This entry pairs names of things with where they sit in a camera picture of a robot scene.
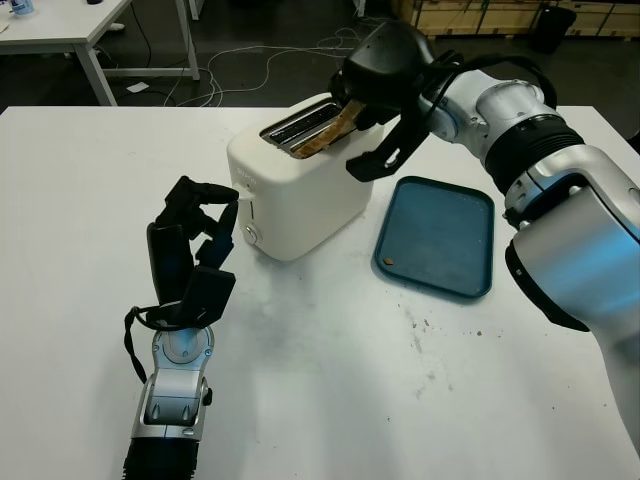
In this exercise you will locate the blue printed cup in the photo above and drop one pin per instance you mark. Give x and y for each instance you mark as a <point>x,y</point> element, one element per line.
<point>22,6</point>

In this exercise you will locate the brown bread slice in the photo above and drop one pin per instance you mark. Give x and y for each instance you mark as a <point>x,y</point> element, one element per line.
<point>330,132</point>

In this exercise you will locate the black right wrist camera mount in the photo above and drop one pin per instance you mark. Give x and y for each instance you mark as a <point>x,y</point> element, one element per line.
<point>380,162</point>

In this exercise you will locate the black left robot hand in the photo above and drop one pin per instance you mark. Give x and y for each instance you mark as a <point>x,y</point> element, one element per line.
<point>167,260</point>

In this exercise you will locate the white paper scrap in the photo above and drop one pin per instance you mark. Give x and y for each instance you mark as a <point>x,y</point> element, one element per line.
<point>138,86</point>

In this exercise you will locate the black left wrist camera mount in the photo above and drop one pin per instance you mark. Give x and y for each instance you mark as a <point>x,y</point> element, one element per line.
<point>210,295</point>

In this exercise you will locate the teal plastic tray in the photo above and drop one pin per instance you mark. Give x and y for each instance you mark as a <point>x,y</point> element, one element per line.
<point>440,240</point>

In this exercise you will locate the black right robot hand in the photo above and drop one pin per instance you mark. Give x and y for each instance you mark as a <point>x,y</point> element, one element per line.
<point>385,65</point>

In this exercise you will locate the cream white toaster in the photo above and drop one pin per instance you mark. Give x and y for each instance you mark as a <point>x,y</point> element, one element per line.
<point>305,200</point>

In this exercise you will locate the white shoe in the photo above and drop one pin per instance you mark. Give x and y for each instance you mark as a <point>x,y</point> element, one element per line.
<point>117,26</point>

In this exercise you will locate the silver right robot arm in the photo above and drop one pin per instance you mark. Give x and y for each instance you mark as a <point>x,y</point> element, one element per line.
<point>565,210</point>

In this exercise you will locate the wooden crate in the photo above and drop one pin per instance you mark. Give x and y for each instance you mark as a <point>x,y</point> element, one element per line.
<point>480,17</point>

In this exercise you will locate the white office desk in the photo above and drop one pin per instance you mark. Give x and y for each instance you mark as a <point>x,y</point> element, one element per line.
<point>50,30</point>

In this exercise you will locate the round white toaster knob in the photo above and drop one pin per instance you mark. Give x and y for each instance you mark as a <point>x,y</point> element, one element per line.
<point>252,235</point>

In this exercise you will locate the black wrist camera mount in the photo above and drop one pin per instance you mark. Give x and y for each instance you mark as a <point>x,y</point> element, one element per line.
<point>380,162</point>
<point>210,295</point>

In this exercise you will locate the black trash bin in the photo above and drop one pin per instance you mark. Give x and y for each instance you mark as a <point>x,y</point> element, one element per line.
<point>552,30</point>

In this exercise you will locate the white toaster lever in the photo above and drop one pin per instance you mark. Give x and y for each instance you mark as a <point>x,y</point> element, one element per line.
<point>246,192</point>

